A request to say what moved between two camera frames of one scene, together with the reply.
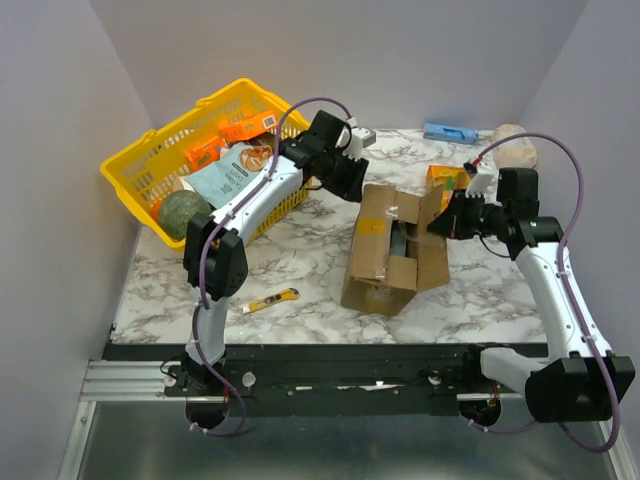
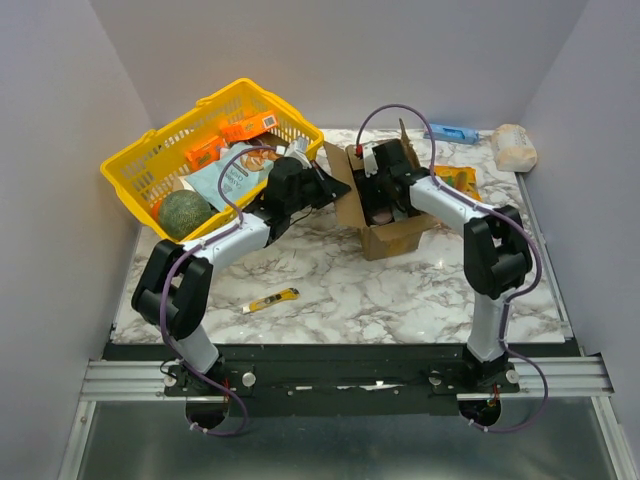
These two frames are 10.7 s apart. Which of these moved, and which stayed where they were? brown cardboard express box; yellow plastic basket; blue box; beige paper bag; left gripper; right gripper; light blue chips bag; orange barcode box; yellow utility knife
Moved: left gripper; right gripper; brown cardboard express box
Stayed: beige paper bag; yellow utility knife; blue box; yellow plastic basket; orange barcode box; light blue chips bag
